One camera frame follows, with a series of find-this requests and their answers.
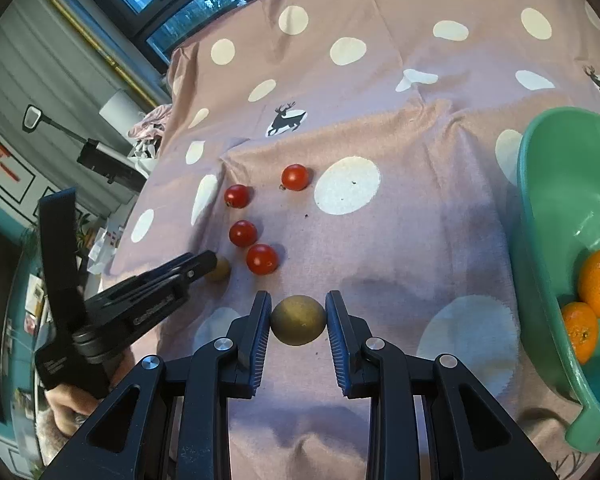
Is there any person's left hand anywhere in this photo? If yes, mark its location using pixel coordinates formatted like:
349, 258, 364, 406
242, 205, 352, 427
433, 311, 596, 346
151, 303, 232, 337
45, 385, 106, 436

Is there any yellow pipe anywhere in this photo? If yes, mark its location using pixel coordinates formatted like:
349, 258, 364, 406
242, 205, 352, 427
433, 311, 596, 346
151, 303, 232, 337
32, 0, 168, 106

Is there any tan longan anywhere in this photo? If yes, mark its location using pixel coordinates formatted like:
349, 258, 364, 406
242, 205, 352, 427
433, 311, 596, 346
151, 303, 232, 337
270, 295, 327, 347
205, 256, 232, 282

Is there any pink polka dot blanket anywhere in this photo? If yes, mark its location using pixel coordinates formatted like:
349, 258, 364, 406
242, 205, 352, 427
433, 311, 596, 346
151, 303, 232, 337
100, 0, 600, 480

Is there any green plastic basin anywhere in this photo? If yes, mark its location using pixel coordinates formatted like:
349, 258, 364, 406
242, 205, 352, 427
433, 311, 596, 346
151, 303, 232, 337
509, 106, 600, 453

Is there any crumpled cloth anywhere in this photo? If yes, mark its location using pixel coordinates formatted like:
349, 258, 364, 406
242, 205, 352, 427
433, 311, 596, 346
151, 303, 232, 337
126, 105, 173, 161

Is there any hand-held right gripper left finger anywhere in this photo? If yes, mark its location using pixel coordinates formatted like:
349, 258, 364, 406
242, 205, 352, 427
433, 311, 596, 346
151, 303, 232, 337
40, 290, 273, 480

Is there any black stick vacuum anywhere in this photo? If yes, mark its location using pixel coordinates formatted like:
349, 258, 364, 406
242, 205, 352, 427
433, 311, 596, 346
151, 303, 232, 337
22, 105, 148, 186

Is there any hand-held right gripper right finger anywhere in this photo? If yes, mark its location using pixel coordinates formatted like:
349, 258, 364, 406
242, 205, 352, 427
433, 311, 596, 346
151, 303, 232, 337
325, 290, 556, 480

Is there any white roll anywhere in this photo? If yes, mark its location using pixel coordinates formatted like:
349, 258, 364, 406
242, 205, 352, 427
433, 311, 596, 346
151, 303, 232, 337
98, 89, 143, 123

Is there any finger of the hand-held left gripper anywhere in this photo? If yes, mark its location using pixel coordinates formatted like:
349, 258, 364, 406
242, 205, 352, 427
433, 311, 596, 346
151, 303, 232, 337
74, 251, 219, 352
36, 187, 87, 342

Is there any red cherry tomato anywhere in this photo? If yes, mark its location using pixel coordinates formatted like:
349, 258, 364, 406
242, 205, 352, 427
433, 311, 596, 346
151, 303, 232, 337
224, 184, 251, 209
246, 243, 280, 276
280, 163, 311, 192
229, 219, 259, 248

